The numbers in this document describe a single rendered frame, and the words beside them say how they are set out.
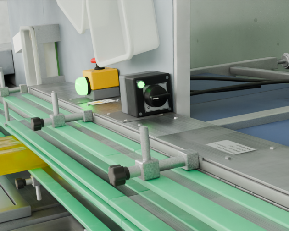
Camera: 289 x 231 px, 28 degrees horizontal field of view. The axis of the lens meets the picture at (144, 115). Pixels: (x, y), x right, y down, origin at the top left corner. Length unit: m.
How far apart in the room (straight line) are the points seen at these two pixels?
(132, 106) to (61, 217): 0.52
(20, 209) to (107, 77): 0.43
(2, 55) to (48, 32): 0.82
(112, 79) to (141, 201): 0.52
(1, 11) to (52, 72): 3.61
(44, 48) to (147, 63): 0.66
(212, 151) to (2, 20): 4.69
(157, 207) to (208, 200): 0.22
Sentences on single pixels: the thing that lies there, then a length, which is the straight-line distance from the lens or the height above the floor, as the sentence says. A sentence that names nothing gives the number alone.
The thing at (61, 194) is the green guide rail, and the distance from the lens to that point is 1.33.
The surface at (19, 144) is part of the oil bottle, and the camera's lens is 1.60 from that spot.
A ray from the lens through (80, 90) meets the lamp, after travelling 1.40.
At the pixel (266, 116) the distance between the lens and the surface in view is 1.09.
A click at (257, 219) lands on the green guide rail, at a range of 0.65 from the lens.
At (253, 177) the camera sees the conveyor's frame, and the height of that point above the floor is 0.88.
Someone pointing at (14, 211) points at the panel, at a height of 1.02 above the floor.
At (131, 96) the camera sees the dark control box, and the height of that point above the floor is 0.83.
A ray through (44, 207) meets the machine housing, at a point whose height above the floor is 0.93.
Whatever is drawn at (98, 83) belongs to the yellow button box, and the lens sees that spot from 1.39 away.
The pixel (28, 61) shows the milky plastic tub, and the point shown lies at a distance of 2.01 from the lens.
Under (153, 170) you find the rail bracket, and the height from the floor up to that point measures 0.95.
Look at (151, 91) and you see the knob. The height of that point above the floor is 0.81.
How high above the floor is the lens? 1.26
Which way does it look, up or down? 23 degrees down
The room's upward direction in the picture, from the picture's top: 100 degrees counter-clockwise
